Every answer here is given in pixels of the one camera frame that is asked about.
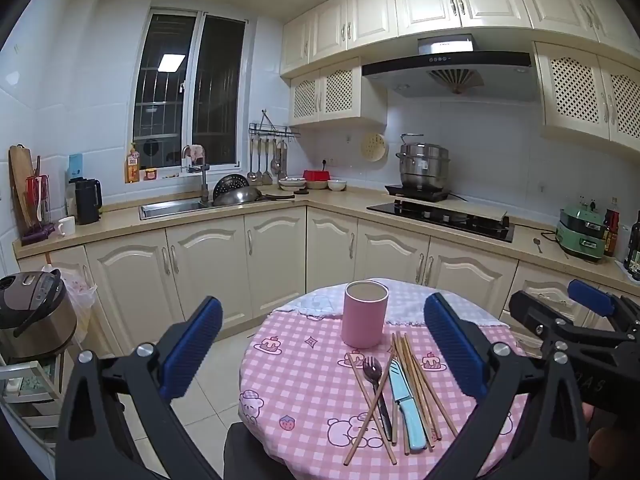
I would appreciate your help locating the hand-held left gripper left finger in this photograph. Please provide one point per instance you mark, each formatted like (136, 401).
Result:
(194, 346)

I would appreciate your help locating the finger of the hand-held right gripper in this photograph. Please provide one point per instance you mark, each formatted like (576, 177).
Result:
(592, 299)
(535, 310)

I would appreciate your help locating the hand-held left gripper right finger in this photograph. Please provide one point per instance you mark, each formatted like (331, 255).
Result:
(454, 350)

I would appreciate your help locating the pile of wooden chopsticks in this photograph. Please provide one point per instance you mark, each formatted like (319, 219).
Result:
(400, 347)

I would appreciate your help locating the light blue sheathed knife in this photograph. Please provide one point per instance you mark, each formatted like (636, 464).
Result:
(412, 425)

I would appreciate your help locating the pink utensil holder cup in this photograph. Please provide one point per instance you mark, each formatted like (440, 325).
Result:
(365, 320)

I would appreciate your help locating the person's right hand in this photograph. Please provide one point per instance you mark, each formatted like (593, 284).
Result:
(612, 445)

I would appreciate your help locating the green multicooker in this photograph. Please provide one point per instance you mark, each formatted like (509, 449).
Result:
(582, 235)

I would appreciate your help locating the metal spoon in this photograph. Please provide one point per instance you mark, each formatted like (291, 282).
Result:
(537, 244)

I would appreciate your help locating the brown sauce bottle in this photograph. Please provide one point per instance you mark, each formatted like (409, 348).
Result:
(611, 235)

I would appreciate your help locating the cream lower cabinets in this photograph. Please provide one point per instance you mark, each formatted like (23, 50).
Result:
(210, 265)

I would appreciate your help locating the dark stool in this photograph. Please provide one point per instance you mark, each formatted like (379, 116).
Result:
(240, 455)

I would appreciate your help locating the black gas stove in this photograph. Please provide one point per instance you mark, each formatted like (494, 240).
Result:
(450, 227)

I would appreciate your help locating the pink checked tablecloth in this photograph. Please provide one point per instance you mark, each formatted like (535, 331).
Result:
(310, 390)

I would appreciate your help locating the plastic bag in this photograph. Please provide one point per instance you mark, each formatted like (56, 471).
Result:
(82, 290)

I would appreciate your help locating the steel sink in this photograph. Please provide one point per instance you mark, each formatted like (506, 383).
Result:
(170, 208)

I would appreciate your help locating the beige kitchen countertop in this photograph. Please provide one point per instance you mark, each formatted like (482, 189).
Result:
(115, 220)

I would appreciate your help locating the metal wok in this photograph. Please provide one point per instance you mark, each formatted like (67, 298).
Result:
(240, 196)

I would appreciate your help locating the brown rice cooker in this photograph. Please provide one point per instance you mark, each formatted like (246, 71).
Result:
(35, 320)

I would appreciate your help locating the metal faucet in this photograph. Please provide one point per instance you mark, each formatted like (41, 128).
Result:
(204, 185)

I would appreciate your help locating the black induction cooker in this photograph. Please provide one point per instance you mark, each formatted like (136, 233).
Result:
(415, 193)

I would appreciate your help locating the metal colander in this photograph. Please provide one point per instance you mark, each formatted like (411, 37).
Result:
(227, 182)

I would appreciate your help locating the white storage cart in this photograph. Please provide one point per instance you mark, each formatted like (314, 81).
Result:
(30, 385)

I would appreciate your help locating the white mug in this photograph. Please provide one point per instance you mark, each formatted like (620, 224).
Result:
(66, 226)

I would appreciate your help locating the small red white box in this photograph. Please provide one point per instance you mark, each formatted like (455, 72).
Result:
(151, 174)

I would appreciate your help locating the black electric kettle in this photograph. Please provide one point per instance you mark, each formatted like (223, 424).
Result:
(87, 202)

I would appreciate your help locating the steel steamer pot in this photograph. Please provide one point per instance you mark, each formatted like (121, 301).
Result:
(422, 165)

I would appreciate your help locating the hanging metal cooking utensil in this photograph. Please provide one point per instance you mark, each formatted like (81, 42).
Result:
(275, 164)
(283, 170)
(267, 175)
(254, 172)

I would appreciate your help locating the yellow dish soap bottle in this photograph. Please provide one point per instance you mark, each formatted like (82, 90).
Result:
(132, 167)

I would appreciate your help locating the filled bowl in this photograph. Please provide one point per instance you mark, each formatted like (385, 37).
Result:
(292, 183)

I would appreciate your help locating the pink cloth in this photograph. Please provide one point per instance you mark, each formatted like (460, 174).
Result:
(194, 152)

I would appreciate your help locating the white bowl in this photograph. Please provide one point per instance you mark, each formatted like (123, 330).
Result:
(337, 185)

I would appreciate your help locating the beige bowl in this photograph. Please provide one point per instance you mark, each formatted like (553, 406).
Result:
(316, 185)

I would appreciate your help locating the large cream lattice door cabinet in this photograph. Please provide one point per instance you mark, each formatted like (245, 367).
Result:
(580, 90)

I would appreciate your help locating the red knife rack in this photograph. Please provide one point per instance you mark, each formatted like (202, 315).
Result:
(37, 200)

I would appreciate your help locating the blue box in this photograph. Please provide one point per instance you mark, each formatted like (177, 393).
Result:
(75, 165)

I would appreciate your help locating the kitchen window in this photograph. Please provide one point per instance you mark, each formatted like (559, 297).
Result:
(165, 110)

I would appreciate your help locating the wooden cutting board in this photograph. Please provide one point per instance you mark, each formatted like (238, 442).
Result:
(20, 180)

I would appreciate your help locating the range hood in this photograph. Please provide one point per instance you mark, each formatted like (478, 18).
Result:
(400, 80)

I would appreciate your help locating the small cream lattice door cabinet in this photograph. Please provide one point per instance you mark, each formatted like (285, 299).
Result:
(335, 92)

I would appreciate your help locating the wall power outlet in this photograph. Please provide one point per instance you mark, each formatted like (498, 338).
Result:
(326, 163)

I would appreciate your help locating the wall utensil rack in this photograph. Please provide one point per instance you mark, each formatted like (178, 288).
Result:
(272, 131)

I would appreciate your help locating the cream upper wall cabinets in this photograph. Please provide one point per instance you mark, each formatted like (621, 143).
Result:
(425, 0)

